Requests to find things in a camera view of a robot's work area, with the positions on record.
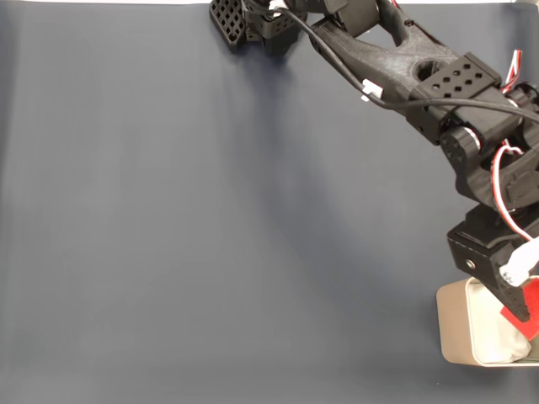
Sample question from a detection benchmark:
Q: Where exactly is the white crumpled paper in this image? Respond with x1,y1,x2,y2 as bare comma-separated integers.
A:
471,285,531,364

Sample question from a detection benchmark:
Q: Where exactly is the white cable clip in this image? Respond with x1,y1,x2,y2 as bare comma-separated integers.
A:
360,78,384,103

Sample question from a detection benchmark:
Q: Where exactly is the dark grey table mat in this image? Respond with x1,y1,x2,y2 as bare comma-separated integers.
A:
0,3,539,404

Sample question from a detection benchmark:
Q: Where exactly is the beige metal box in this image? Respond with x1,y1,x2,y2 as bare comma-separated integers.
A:
435,277,539,368

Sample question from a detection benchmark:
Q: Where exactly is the red cube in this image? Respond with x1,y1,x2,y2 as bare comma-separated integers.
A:
499,276,539,342

